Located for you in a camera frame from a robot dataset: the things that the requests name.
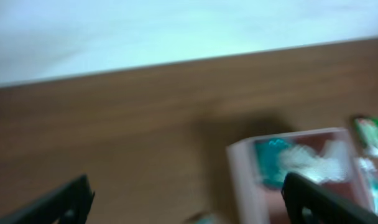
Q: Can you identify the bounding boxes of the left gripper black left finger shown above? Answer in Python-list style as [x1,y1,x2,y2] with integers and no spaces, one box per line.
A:
[0,174,95,224]

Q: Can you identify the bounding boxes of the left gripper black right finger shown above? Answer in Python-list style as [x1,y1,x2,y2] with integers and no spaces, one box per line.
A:
[281,173,378,224]

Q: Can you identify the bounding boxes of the green soap box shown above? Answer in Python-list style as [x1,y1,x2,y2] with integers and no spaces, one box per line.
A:
[354,116,378,157]

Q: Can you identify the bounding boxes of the purple foam pump bottle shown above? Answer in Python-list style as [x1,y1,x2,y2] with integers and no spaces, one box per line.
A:
[274,140,351,184]

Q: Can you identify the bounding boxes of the white green toothpaste tube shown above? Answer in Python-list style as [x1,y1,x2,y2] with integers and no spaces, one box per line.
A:
[357,157,378,216]

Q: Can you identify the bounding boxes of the teal mouthwash bottle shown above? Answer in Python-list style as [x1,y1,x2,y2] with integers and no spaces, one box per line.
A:
[254,138,294,189]

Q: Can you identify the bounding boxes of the white pink-lined open box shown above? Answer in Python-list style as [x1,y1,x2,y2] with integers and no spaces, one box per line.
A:
[227,128,372,223]

